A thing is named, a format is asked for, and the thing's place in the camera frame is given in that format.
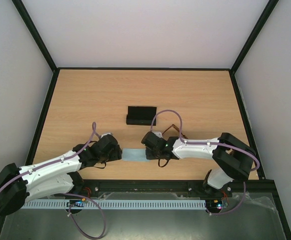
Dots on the metal plate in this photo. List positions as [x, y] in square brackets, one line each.
[245, 217]

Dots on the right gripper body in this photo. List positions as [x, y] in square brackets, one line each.
[149, 153]

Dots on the blue cleaning cloth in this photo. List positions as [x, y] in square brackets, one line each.
[134, 155]

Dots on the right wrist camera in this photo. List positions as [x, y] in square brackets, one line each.
[158, 134]

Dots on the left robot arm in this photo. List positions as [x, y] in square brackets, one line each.
[59, 175]

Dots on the brown sunglasses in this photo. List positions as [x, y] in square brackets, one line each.
[175, 128]

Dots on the light blue cable duct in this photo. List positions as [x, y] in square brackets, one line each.
[114, 204]

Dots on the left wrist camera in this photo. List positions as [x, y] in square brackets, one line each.
[106, 134]

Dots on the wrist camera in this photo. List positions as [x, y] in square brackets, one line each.
[106, 134]
[158, 134]

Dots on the black aluminium frame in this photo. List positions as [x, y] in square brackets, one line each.
[270, 6]

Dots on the black mounting rail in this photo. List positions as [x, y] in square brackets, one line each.
[188, 188]

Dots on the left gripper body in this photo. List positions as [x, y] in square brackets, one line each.
[115, 155]

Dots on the black glasses case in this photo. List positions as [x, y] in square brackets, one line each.
[140, 115]

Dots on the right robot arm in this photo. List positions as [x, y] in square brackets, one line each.
[234, 158]

